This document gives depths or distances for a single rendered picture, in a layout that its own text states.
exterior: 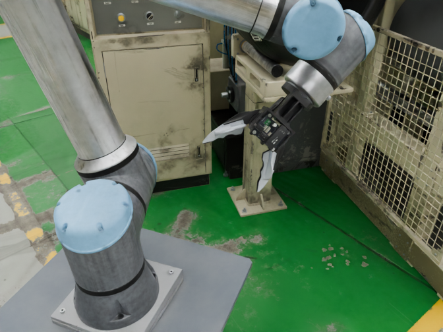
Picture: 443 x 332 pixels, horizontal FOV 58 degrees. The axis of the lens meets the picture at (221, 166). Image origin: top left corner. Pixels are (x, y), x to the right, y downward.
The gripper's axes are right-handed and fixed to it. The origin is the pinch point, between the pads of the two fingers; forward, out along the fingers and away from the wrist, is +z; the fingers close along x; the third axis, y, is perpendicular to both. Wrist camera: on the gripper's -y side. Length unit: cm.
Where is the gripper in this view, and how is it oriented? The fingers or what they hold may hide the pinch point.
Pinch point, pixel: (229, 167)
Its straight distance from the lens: 82.0
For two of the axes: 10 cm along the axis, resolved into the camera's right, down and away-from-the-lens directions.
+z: -6.7, 7.3, 1.1
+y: 0.3, 1.8, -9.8
